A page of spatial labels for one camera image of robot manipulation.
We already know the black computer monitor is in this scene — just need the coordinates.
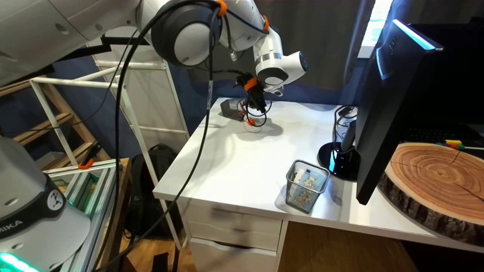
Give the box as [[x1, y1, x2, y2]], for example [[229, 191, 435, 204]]
[[353, 17, 484, 207]]

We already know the wooden ladder shelf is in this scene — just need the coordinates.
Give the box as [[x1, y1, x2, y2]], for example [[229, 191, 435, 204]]
[[0, 80, 99, 171]]

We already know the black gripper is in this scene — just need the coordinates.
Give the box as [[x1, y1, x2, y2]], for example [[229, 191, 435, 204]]
[[244, 80, 269, 126]]

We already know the white desk drawer unit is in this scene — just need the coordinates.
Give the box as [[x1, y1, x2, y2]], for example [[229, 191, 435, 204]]
[[176, 200, 290, 272]]

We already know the wooden side table with books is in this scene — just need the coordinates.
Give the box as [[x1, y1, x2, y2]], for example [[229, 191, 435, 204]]
[[42, 157, 133, 272]]

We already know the white metal shelf frame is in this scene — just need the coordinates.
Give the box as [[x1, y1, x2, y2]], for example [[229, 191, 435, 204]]
[[28, 59, 190, 251]]

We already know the clear container with cards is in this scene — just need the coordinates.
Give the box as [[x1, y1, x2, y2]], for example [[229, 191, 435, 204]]
[[284, 159, 331, 216]]

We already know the dark mug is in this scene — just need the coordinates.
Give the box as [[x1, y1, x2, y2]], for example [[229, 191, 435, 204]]
[[316, 120, 362, 183]]

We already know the black camera boom bar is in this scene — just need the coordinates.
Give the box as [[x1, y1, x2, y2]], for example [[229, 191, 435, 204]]
[[74, 32, 152, 59]]

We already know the black backpack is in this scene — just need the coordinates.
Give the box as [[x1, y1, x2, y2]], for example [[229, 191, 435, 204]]
[[122, 144, 178, 239]]

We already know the wooden tree slice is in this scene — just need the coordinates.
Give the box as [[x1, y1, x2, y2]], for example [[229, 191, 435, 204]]
[[376, 142, 484, 248]]

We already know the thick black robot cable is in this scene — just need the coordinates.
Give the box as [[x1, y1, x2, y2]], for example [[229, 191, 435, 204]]
[[102, 0, 202, 272], [92, 9, 225, 272]]

